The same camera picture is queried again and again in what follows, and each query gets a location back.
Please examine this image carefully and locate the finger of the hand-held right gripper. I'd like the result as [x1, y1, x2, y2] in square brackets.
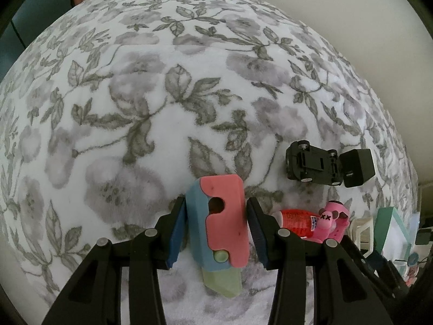
[363, 252, 411, 300]

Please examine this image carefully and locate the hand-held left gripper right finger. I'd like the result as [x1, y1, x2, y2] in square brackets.
[246, 197, 395, 325]

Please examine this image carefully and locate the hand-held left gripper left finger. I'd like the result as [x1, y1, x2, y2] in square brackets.
[41, 194, 186, 325]

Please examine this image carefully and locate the red and blue toy knife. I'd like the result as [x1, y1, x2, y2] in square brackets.
[186, 174, 251, 299]

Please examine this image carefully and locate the teal rimmed white tray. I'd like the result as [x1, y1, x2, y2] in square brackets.
[372, 206, 420, 265]

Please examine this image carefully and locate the red toy bottle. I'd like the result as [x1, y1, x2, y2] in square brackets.
[272, 209, 322, 239]

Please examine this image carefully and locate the small black box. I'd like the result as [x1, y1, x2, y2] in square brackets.
[417, 227, 433, 246]

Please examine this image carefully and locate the pink toy with red bottle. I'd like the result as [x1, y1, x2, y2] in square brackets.
[304, 200, 350, 244]

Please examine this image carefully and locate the black toy car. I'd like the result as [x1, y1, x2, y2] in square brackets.
[285, 140, 343, 186]

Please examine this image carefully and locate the black cube charger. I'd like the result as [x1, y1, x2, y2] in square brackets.
[339, 148, 376, 188]

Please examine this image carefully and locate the grey floral blanket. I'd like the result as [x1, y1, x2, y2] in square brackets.
[0, 0, 418, 325]

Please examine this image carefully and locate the teal cabinet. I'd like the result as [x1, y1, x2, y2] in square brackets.
[10, 0, 73, 46]

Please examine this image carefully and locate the white plastic frame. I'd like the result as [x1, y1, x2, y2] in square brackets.
[350, 217, 376, 254]

